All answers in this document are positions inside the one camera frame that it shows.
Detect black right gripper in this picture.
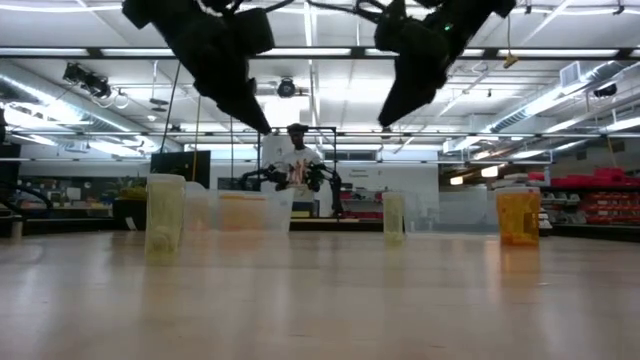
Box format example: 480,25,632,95
378,19,461,128

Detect silver ceiling duct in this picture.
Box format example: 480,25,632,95
487,59,640,135

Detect red storage bin shelves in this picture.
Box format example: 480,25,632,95
527,167,640,226

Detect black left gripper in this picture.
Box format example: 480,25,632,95
169,12,273,136

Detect person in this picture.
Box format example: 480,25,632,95
272,122,326,204

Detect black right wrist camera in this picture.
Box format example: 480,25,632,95
373,0,409,52

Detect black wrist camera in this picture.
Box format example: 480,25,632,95
373,0,409,52
232,7,276,57

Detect small pill bottle white cap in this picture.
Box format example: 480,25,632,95
382,191,406,246
143,172,188,261

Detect clear plastic bin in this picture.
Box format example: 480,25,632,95
183,180,297,234
403,189,501,235

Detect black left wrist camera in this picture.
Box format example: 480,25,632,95
232,7,276,57

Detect black monitor panel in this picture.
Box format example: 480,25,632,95
149,149,212,190

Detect black ceiling camera rig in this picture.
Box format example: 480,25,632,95
62,62,114,99

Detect small potted green plant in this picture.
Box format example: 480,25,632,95
110,174,149,232

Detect white partition panel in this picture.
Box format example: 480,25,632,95
337,163,441,221

